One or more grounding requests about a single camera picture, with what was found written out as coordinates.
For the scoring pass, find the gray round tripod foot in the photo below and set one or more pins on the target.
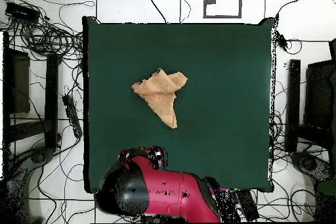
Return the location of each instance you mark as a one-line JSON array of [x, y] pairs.
[[308, 163], [38, 156]]

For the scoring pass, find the black frame stand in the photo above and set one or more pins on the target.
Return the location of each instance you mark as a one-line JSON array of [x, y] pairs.
[[293, 103], [51, 98]]

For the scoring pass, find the green object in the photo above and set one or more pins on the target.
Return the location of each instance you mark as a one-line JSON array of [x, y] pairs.
[[326, 187]]

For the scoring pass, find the black power strip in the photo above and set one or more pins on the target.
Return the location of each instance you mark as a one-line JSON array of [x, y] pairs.
[[72, 116]]

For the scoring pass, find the black power adapter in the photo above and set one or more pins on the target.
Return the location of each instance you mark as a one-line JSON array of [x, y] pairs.
[[282, 41]]

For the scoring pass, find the black flat block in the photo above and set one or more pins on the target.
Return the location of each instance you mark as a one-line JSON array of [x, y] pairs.
[[246, 204]]

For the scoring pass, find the orange terry towel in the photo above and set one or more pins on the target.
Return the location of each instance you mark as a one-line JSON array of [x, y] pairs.
[[160, 95]]

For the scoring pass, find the black box device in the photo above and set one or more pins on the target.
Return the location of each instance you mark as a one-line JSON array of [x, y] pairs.
[[22, 12]]

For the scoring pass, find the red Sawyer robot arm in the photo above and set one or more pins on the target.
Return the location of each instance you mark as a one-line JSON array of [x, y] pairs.
[[168, 189]]

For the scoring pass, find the dark green table cloth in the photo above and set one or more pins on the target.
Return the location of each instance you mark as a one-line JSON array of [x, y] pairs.
[[223, 76]]

